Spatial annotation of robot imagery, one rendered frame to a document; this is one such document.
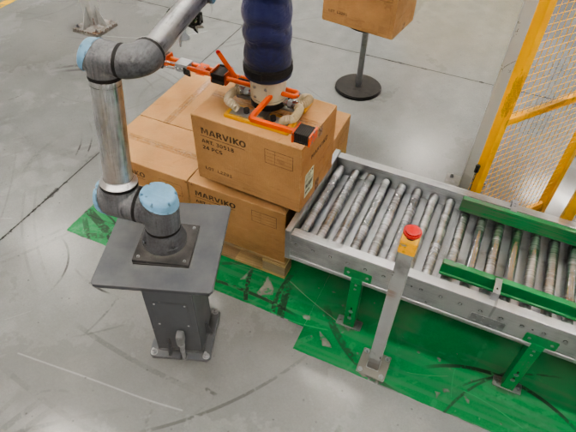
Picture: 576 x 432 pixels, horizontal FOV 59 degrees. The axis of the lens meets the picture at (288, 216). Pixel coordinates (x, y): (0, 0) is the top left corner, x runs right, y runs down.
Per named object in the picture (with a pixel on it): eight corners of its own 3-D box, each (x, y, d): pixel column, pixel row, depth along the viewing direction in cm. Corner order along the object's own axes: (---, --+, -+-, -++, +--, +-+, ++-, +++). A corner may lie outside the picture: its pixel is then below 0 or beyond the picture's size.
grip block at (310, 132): (317, 136, 219) (318, 127, 215) (309, 147, 213) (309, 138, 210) (299, 131, 221) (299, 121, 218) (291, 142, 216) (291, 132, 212)
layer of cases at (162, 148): (345, 162, 358) (351, 114, 329) (285, 263, 294) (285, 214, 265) (196, 117, 390) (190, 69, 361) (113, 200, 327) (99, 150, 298)
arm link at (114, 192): (132, 229, 210) (111, 51, 163) (93, 219, 212) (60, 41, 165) (149, 207, 222) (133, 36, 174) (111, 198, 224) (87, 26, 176)
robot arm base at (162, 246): (178, 260, 215) (177, 243, 208) (135, 251, 217) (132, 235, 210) (193, 228, 228) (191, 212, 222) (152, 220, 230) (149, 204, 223)
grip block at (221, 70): (235, 77, 252) (234, 66, 248) (225, 87, 246) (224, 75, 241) (219, 73, 254) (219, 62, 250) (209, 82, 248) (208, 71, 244)
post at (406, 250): (381, 361, 269) (422, 233, 197) (377, 372, 265) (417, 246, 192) (369, 356, 271) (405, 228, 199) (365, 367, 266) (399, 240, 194)
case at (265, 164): (331, 166, 282) (337, 105, 254) (299, 213, 257) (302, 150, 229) (237, 135, 301) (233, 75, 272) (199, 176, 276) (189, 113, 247)
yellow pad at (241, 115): (297, 124, 242) (297, 116, 239) (287, 136, 236) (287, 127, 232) (233, 106, 252) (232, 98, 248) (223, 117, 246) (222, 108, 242)
